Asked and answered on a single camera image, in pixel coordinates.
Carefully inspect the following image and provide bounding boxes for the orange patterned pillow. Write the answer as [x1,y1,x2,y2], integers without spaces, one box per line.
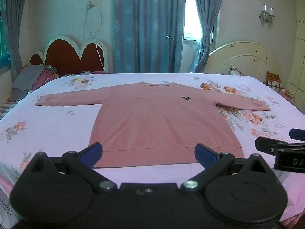
[265,71,295,101]

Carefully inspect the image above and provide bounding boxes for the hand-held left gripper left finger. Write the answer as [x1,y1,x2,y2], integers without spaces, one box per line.
[29,142,118,194]

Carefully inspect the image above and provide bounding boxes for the white charger cable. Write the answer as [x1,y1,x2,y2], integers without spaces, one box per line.
[86,0,106,71]

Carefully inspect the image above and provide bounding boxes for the floral bedsheet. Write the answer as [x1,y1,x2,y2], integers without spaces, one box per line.
[0,73,305,229]

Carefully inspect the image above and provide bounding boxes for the red heart-shaped headboard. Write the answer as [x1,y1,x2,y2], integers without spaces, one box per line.
[30,36,109,77]

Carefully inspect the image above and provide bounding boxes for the tied blue curtain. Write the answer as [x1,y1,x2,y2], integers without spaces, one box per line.
[188,0,227,73]

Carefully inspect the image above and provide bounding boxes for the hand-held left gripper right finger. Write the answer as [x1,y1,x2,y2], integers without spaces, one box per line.
[180,143,270,194]

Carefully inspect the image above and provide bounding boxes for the small patterned pillow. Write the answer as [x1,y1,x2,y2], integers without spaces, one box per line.
[229,64,244,76]

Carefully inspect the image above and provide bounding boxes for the crystal wall lamp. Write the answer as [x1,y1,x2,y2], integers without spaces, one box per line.
[258,4,275,25]

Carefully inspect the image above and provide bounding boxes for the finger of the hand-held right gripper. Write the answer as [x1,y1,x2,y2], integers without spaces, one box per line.
[289,128,305,140]
[254,137,289,155]

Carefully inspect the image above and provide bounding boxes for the bright window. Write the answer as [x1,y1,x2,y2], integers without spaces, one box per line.
[183,0,206,47]

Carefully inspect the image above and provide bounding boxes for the pile of grey bedding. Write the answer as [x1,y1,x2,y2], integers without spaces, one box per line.
[8,64,59,102]

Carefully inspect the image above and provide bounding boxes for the grey-blue curtain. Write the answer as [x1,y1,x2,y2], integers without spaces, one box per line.
[4,0,29,77]

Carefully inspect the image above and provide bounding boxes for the wide blue patterned curtain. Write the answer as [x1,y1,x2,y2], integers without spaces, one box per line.
[114,0,186,74]

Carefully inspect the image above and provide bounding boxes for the cream wardrobe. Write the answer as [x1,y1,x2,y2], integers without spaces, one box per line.
[288,0,305,113]

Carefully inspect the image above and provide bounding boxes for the pink sweater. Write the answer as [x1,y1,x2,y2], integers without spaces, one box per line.
[35,81,272,169]

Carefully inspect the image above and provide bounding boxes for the cream arched headboard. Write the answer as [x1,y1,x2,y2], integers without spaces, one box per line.
[208,40,283,83]

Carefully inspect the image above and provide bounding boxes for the striped cloth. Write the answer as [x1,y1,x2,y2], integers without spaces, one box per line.
[0,101,18,120]

